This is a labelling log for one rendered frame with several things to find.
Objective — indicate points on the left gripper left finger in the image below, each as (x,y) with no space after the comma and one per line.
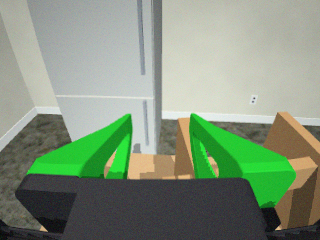
(87,156)

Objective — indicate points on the tan wooden rail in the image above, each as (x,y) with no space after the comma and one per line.
(304,168)

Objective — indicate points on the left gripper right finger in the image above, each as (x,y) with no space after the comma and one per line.
(270,174)

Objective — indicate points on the tan wooden board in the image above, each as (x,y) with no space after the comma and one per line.
(183,155)
(287,137)

